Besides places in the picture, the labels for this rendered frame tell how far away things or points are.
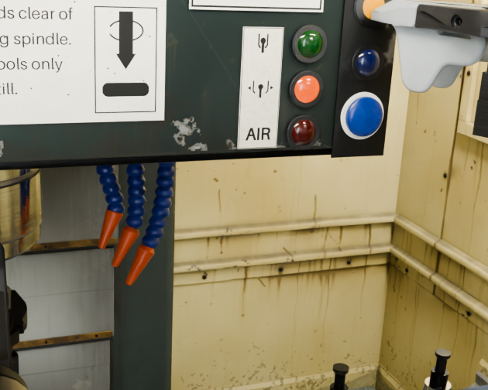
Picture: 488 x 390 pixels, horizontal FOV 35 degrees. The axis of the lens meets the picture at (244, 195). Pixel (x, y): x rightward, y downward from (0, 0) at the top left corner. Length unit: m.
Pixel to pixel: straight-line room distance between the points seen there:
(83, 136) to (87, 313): 0.78
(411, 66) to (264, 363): 1.46
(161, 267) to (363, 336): 0.83
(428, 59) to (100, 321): 0.88
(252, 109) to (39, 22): 0.16
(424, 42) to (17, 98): 0.27
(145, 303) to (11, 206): 0.69
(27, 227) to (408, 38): 0.36
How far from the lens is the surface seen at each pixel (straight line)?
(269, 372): 1.95
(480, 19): 0.49
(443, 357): 0.78
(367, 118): 0.58
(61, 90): 0.51
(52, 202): 1.19
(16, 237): 0.69
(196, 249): 1.72
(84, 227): 1.21
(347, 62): 0.57
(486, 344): 1.69
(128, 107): 0.52
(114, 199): 0.73
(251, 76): 0.54
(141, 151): 0.53
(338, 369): 0.72
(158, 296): 1.34
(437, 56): 0.52
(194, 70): 0.53
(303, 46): 0.55
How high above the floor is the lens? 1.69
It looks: 17 degrees down
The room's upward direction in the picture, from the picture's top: 3 degrees clockwise
